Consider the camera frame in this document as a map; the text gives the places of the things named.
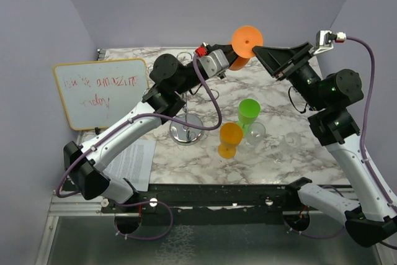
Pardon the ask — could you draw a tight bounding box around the printed paper sheet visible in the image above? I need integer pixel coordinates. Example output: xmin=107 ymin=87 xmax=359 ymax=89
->
xmin=103 ymin=139 xmax=156 ymax=192

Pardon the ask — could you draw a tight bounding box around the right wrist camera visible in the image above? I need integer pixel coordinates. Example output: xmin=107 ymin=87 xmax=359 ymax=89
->
xmin=313 ymin=30 xmax=347 ymax=55

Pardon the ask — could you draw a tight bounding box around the orange wine glass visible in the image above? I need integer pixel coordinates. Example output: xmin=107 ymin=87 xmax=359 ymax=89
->
xmin=229 ymin=25 xmax=264 ymax=71
xmin=218 ymin=122 xmax=243 ymax=159

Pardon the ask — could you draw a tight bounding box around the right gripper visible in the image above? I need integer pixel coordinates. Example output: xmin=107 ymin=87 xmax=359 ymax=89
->
xmin=253 ymin=40 xmax=328 ymax=110

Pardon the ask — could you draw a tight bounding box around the orange wine glass front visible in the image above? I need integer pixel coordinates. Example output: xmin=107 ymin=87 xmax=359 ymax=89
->
xmin=218 ymin=122 xmax=243 ymax=159

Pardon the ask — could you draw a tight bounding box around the clear wine glass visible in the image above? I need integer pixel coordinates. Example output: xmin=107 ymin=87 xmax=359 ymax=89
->
xmin=146 ymin=64 xmax=154 ymax=76
xmin=274 ymin=132 xmax=301 ymax=163

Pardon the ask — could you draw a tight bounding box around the clear glass centre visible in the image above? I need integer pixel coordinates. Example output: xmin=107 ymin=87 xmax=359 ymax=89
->
xmin=245 ymin=122 xmax=266 ymax=148

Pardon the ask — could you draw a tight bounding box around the yellow framed whiteboard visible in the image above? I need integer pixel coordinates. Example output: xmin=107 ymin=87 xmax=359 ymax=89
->
xmin=53 ymin=58 xmax=149 ymax=131

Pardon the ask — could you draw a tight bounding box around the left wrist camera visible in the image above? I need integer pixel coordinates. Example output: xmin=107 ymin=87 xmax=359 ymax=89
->
xmin=195 ymin=42 xmax=232 ymax=79

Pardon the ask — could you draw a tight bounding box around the chrome wine glass rack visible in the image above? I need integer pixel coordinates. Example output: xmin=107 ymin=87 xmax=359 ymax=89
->
xmin=142 ymin=51 xmax=221 ymax=146

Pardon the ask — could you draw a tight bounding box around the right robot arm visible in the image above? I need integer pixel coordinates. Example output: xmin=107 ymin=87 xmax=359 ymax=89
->
xmin=252 ymin=42 xmax=396 ymax=248

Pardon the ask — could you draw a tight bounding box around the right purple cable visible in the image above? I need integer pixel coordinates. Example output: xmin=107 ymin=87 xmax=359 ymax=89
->
xmin=283 ymin=37 xmax=397 ymax=250

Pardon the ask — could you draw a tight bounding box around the aluminium rail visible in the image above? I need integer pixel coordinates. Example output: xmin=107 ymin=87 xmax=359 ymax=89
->
xmin=47 ymin=192 xmax=140 ymax=218

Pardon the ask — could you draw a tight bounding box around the black base frame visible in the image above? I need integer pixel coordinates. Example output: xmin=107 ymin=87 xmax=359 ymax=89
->
xmin=61 ymin=179 xmax=357 ymax=227

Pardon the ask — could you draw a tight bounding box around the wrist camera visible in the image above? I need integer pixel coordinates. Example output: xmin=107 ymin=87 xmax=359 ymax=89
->
xmin=313 ymin=30 xmax=347 ymax=55
xmin=195 ymin=42 xmax=232 ymax=79

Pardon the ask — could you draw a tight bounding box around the green wine glass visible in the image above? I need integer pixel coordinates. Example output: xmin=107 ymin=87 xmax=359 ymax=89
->
xmin=237 ymin=98 xmax=261 ymax=135

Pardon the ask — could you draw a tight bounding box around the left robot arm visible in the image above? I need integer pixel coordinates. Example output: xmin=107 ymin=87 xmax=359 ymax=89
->
xmin=61 ymin=43 xmax=238 ymax=212

